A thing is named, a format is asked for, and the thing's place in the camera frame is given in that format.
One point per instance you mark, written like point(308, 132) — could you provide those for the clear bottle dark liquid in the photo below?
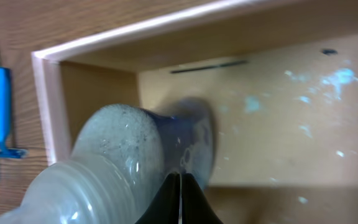
point(120, 160)

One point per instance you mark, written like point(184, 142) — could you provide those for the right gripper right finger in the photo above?
point(195, 207)

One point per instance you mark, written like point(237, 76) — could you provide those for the white cardboard box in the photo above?
point(281, 78)

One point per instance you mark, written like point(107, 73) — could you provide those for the blue razor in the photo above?
point(6, 115)

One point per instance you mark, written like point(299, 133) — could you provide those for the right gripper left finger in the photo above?
point(165, 206)

